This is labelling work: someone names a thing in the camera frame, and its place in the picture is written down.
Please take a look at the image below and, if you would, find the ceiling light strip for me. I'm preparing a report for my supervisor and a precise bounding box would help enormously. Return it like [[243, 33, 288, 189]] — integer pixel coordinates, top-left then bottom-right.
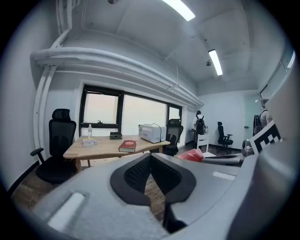
[[208, 49, 224, 76], [161, 0, 196, 22], [286, 50, 296, 69]]

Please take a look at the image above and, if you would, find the red booklet with gold emblem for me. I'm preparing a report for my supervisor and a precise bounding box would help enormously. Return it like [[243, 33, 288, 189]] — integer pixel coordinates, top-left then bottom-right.
[[118, 140, 137, 153]]

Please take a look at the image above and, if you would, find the bundle of white ceiling pipes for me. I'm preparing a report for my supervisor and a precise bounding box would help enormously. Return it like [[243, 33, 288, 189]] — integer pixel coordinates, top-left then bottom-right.
[[30, 46, 203, 150]]

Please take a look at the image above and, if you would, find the black framed window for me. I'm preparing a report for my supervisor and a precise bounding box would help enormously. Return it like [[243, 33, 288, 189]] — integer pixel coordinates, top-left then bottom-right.
[[79, 84, 183, 137]]

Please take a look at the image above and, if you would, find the black microwave power cable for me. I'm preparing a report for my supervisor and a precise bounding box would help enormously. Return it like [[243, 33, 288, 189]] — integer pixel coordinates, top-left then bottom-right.
[[150, 122, 163, 142]]

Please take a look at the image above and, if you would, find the white wooden stool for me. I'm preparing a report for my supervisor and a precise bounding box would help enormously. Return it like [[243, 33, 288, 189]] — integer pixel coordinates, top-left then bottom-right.
[[196, 134, 210, 153]]

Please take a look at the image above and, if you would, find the pink and red cloth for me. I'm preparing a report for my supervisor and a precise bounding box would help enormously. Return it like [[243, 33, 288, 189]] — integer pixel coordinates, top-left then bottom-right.
[[177, 149, 205, 162]]

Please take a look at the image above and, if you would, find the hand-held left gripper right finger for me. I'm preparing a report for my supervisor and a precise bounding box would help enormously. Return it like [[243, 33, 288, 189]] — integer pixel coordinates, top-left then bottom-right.
[[150, 153, 196, 204]]

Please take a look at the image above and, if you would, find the black mesh office chair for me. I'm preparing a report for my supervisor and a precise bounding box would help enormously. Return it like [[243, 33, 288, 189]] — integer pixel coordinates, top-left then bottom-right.
[[30, 108, 78, 185], [216, 121, 234, 148], [162, 119, 184, 157]]

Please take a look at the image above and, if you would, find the person's white jacket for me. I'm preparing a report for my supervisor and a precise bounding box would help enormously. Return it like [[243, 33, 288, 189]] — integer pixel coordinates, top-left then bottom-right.
[[264, 67, 300, 141]]

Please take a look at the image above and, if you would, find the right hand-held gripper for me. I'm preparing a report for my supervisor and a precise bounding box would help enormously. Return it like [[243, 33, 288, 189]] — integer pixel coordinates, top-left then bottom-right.
[[201, 120, 282, 165]]

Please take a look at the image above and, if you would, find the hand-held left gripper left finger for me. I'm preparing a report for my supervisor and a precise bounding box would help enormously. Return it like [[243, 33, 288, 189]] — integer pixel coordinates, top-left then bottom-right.
[[110, 153, 151, 207]]

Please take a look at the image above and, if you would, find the yellow and white booklet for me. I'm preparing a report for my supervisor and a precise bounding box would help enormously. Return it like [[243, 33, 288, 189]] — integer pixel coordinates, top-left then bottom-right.
[[82, 137, 98, 147]]

